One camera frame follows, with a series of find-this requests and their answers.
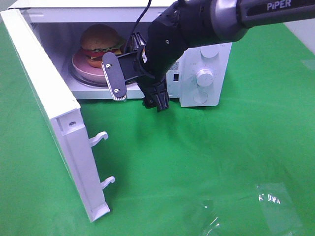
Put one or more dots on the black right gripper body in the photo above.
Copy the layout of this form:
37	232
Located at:
135	67

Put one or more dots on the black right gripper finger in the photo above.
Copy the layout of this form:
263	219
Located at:
134	42
156	94

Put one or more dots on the burger with lettuce and tomato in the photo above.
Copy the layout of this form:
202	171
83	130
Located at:
98	40

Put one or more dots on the round white door release button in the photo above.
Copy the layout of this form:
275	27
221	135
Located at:
200	97

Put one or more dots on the white microwave knob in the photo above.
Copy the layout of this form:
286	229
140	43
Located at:
204	78
209	51

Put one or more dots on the pink round plate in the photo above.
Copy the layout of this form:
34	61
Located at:
85	72

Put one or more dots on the white microwave door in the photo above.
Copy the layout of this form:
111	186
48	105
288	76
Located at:
62	111

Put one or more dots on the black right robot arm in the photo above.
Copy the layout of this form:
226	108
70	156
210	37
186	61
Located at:
194	23

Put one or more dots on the white microwave oven body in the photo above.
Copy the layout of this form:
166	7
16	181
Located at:
58	25

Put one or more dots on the glass microwave turntable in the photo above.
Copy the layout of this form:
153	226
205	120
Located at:
81	82

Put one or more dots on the clear tape patch centre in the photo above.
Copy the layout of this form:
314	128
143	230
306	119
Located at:
207	221

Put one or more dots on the clear tape patch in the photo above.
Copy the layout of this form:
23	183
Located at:
279	210
207	221

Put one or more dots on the clear tape patch right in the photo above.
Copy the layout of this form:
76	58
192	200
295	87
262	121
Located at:
279	210

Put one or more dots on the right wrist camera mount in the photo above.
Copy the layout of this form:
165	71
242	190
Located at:
114	76

